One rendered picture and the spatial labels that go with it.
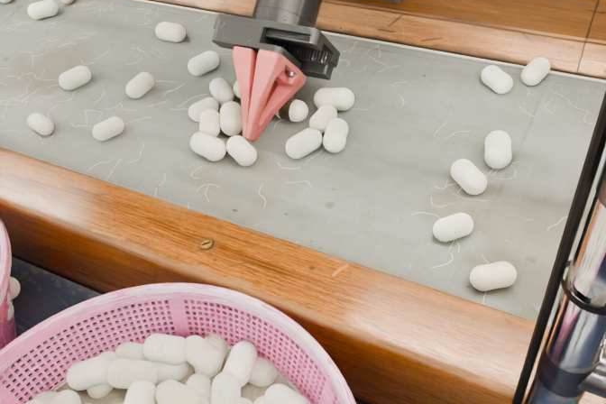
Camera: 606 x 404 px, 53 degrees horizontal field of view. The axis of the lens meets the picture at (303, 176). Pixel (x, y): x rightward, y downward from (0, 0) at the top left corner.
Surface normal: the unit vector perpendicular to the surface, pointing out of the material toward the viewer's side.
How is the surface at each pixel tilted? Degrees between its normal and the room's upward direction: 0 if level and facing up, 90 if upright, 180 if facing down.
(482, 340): 0
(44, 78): 0
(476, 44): 45
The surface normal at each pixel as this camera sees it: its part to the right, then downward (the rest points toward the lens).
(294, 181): -0.10, -0.71
